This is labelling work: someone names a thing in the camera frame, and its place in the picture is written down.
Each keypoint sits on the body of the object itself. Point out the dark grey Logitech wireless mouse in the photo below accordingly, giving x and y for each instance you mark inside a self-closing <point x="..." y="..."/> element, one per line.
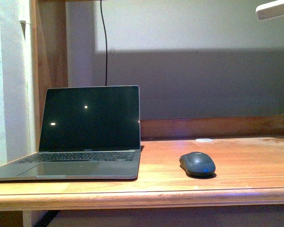
<point x="197" y="165"/>

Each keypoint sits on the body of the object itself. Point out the grey laptop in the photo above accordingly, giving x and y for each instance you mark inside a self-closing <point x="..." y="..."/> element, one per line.
<point x="88" y="133"/>

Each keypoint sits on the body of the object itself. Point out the wooden desk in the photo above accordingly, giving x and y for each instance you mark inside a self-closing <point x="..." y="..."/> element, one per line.
<point x="249" y="153"/>

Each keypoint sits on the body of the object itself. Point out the white desk lamp head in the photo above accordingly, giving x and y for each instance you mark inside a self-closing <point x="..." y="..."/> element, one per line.
<point x="270" y="10"/>

